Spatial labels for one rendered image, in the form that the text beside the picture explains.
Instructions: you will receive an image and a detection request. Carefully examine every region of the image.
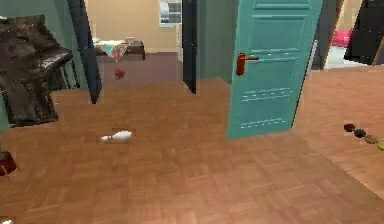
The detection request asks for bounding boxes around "black room door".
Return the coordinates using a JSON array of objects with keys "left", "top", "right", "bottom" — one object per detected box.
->
[{"left": 181, "top": 0, "right": 198, "bottom": 95}]

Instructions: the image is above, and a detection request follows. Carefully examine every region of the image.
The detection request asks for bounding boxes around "white bowling pin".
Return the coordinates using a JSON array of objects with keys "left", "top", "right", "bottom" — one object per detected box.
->
[{"left": 100, "top": 130, "right": 133, "bottom": 143}]

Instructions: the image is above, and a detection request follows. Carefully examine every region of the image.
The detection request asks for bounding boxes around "teal room door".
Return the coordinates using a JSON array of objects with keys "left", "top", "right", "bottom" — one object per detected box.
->
[{"left": 226, "top": 0, "right": 324, "bottom": 140}]

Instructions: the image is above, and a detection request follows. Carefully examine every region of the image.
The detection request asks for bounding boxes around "bed with patterned cover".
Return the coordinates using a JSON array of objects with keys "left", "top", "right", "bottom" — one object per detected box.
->
[{"left": 93, "top": 37, "right": 147, "bottom": 63}]

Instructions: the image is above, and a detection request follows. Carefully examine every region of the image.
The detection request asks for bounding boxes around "dark blue room door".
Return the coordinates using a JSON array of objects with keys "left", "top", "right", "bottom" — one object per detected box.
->
[{"left": 67, "top": 0, "right": 103, "bottom": 105}]

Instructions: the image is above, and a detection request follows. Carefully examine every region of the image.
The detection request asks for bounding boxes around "pink seat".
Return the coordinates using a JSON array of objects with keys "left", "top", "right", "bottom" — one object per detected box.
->
[{"left": 331, "top": 29, "right": 354, "bottom": 48}]

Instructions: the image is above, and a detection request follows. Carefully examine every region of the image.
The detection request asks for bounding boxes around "dark brown piano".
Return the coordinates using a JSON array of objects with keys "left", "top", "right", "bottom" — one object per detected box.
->
[{"left": 0, "top": 14, "right": 80, "bottom": 128}]

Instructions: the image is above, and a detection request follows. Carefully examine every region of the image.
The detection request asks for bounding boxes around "dark red box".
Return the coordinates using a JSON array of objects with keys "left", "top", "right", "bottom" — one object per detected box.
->
[{"left": 0, "top": 151, "right": 18, "bottom": 177}]

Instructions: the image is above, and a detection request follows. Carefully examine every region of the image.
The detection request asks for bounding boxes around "reddish brown door handle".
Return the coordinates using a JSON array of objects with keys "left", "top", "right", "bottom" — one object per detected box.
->
[{"left": 235, "top": 52, "right": 260, "bottom": 77}]

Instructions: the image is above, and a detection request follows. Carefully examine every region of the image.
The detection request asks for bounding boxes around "window with white frame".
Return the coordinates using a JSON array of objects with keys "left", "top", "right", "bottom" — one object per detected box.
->
[{"left": 158, "top": 0, "right": 183, "bottom": 28}]

